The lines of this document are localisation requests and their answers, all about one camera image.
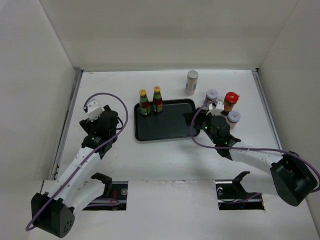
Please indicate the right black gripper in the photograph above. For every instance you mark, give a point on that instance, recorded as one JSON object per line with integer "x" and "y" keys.
{"x": 201, "y": 116}

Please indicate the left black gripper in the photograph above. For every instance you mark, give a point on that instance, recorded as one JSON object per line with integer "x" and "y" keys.
{"x": 89, "y": 125}

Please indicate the green-label sauce bottle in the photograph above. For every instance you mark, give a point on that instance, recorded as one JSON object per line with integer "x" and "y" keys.
{"x": 157, "y": 100}

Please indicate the red-label sauce bottle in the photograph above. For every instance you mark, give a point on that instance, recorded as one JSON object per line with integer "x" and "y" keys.
{"x": 144, "y": 104}

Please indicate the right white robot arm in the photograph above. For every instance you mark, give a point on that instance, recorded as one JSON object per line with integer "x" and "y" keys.
{"x": 293, "y": 177}

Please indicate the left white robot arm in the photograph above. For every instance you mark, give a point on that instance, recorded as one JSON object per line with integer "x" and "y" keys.
{"x": 54, "y": 211}

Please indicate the black plastic tray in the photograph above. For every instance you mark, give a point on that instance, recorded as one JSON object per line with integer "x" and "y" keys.
{"x": 169, "y": 124}

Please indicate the grey-lid jar rear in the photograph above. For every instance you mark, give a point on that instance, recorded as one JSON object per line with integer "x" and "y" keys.
{"x": 211, "y": 95}

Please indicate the grey-lid jar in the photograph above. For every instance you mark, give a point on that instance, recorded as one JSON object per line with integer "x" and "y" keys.
{"x": 233, "y": 118}
{"x": 211, "y": 95}

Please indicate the tall silver-capped white bottle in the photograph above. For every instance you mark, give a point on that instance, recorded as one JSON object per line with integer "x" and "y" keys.
{"x": 191, "y": 82}

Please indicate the grey-lid jar front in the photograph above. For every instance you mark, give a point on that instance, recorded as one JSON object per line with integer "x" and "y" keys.
{"x": 233, "y": 118}

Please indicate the red-lid dark sauce jar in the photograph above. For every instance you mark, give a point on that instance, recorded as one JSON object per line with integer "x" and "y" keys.
{"x": 230, "y": 100}

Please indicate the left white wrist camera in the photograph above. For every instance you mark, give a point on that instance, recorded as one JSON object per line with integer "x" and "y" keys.
{"x": 93, "y": 109}

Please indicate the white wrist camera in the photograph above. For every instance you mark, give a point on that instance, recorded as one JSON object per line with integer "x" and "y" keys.
{"x": 215, "y": 108}
{"x": 93, "y": 109}

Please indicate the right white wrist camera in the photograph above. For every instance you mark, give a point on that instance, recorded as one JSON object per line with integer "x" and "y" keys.
{"x": 215, "y": 108}

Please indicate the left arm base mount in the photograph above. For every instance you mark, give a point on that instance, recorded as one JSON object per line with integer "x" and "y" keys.
{"x": 114, "y": 196}

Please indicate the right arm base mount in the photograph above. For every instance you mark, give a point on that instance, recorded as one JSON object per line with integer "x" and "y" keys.
{"x": 231, "y": 195}

